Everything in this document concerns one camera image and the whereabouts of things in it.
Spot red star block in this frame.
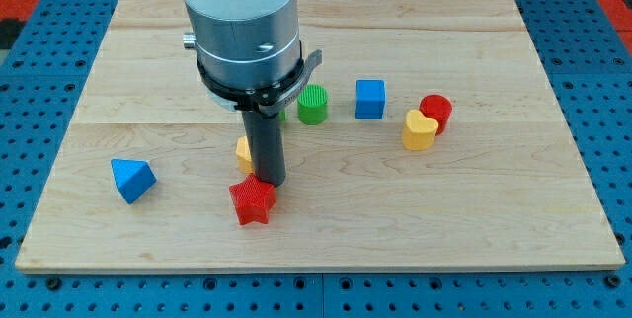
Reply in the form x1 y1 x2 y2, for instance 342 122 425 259
229 174 276 225

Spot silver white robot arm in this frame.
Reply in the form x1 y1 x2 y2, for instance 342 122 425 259
184 0 322 117

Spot blue triangle block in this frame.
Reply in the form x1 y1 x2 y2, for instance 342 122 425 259
111 158 157 204

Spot green cylinder block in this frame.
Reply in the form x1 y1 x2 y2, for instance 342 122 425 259
297 84 328 125

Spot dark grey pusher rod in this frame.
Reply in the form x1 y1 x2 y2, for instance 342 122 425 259
242 112 286 187

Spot blue cube block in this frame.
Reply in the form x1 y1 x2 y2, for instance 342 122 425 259
355 79 386 119

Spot yellow block behind rod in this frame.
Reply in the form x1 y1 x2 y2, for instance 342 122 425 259
235 136 254 175

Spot yellow heart block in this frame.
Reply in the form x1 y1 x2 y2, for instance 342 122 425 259
401 109 439 151

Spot wooden board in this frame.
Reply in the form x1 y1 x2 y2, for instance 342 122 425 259
15 0 625 274

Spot red cylinder block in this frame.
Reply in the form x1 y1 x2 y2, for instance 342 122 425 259
419 94 453 135

